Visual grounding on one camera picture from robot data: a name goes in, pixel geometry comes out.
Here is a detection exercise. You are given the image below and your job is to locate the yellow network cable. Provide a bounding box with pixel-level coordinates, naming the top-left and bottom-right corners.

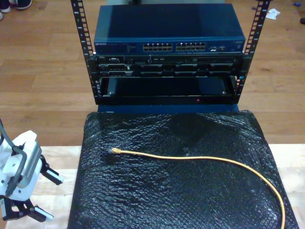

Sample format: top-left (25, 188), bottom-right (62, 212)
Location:
top-left (108, 147), bottom-right (286, 229)

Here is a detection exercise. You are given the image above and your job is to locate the black bubble mat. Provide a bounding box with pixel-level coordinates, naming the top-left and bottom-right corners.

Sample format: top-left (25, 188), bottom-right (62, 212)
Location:
top-left (67, 110), bottom-right (300, 229)

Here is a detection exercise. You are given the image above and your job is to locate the dark blue rack base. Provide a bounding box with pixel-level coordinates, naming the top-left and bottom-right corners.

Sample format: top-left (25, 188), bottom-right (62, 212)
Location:
top-left (98, 104), bottom-right (240, 115)

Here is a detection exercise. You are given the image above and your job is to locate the black rack shelf tray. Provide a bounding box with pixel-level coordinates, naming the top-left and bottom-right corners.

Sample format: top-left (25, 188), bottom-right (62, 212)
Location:
top-left (95, 76), bottom-right (239, 105)

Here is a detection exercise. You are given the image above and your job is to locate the black rack server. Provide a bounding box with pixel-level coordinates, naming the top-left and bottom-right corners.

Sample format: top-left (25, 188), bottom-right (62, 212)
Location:
top-left (87, 54), bottom-right (251, 78)

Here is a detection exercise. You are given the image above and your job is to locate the person's dark shoe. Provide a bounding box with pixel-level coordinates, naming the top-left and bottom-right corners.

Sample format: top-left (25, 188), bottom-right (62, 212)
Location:
top-left (16, 0), bottom-right (34, 10)

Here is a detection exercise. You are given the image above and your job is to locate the crumpled white paper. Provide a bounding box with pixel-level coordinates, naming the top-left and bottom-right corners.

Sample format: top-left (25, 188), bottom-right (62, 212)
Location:
top-left (265, 9), bottom-right (281, 21)

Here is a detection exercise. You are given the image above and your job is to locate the grey camera cable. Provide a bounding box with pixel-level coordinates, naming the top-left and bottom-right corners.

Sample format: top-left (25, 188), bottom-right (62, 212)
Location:
top-left (0, 118), bottom-right (27, 198)

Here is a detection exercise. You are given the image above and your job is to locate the black perforated rack post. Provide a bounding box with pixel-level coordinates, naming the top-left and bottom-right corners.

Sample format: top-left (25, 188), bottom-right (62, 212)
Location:
top-left (234, 0), bottom-right (272, 104)
top-left (71, 0), bottom-right (101, 105)

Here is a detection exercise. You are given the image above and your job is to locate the blue network switch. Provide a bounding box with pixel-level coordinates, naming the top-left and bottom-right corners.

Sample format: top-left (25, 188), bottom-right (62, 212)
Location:
top-left (93, 4), bottom-right (246, 56)

